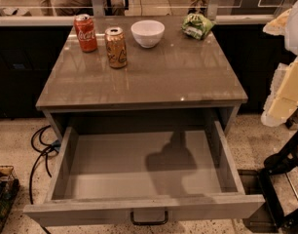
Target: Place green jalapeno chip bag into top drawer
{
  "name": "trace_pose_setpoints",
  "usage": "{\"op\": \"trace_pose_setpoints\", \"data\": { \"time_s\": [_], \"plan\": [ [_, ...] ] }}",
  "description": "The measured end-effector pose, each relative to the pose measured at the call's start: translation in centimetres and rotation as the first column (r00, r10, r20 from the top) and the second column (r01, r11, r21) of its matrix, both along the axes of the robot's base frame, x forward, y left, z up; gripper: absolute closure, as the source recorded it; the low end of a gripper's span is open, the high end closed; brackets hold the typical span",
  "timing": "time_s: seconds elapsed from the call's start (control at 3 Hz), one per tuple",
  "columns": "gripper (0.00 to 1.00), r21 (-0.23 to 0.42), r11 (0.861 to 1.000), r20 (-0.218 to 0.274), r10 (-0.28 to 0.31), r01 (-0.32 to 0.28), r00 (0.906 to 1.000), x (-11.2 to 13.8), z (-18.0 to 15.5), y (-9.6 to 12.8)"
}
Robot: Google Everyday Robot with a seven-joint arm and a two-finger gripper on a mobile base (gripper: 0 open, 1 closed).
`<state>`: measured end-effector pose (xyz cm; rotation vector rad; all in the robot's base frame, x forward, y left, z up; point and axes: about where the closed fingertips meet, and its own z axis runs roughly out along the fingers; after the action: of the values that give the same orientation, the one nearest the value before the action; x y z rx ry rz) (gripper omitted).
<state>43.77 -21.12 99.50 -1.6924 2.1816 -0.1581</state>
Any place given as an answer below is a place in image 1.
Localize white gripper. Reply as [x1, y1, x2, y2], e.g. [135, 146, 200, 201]
[261, 0, 298, 127]

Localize green jalapeno chip bag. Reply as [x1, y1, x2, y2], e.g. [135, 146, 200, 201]
[181, 13, 214, 40]

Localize grey cabinet with glossy top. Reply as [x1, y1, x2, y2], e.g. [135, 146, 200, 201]
[36, 16, 247, 137]

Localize open grey top drawer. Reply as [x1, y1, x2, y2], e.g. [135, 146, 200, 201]
[23, 121, 264, 227]

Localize white ceramic bowl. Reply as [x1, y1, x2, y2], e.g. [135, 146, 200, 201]
[130, 19, 165, 48]

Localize gold soda can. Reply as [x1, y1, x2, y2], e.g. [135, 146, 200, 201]
[104, 26, 128, 68]

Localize red Coca-Cola can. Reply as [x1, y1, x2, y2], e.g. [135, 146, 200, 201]
[74, 14, 97, 53]

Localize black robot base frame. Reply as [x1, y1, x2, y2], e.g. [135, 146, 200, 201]
[238, 122, 298, 234]

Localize black drawer handle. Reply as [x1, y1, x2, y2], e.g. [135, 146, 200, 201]
[130, 211, 168, 226]

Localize black floor cables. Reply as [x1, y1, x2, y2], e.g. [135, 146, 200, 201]
[28, 125, 60, 206]

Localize wire basket with items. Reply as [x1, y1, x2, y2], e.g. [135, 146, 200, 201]
[0, 165, 19, 234]

